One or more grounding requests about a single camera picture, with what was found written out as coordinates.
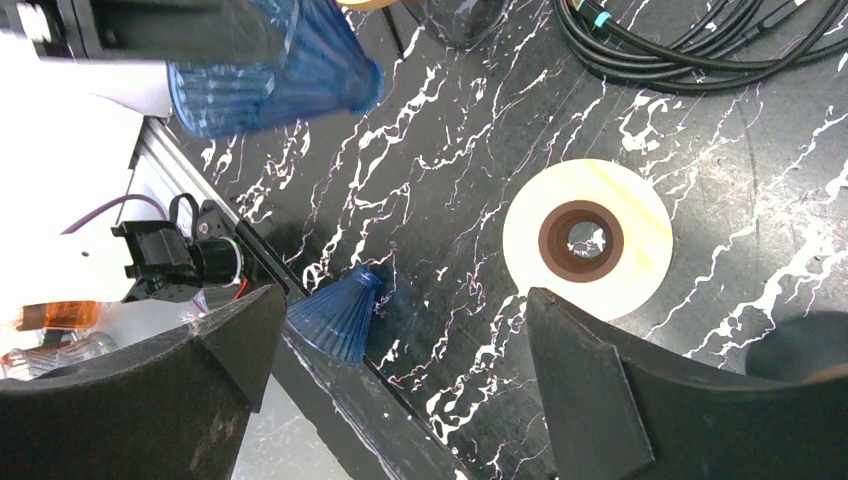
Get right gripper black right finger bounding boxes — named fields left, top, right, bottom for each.
left=526, top=288, right=847, bottom=479

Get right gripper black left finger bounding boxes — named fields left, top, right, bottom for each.
left=1, top=286, right=287, bottom=479

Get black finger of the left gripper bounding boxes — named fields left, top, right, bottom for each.
left=0, top=0, right=299, bottom=66

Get yellow wooden dripper ring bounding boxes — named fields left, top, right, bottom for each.
left=502, top=158, right=675, bottom=323

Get blue plastic dripper cone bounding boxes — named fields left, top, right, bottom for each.
left=167, top=1, right=384, bottom=139

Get glass carafe with brown collar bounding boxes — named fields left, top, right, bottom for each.
left=402, top=0, right=508, bottom=49

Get orange handled screwdriver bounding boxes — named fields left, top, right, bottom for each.
left=16, top=301, right=101, bottom=331

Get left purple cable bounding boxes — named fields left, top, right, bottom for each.
left=60, top=193, right=170, bottom=236

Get coiled black cables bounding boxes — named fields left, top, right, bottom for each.
left=551, top=0, right=848, bottom=95

